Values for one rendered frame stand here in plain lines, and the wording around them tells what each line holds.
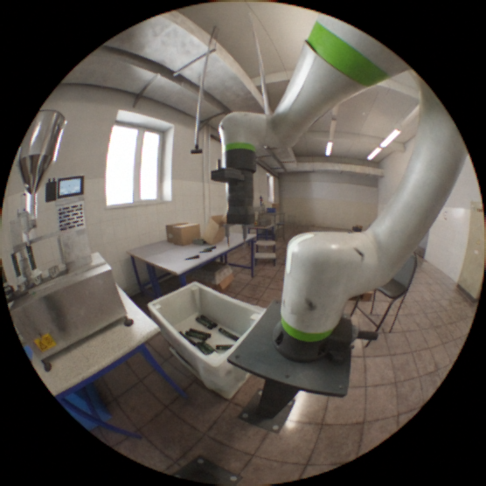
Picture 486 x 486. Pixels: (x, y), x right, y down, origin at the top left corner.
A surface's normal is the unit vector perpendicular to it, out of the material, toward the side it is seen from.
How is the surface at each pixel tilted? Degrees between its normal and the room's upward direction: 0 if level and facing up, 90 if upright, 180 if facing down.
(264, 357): 0
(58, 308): 90
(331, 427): 0
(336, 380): 0
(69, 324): 90
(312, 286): 90
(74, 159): 90
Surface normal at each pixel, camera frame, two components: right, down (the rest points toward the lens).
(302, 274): -0.85, 0.13
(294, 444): -0.03, -0.97
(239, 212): -0.53, 0.17
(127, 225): 0.89, 0.09
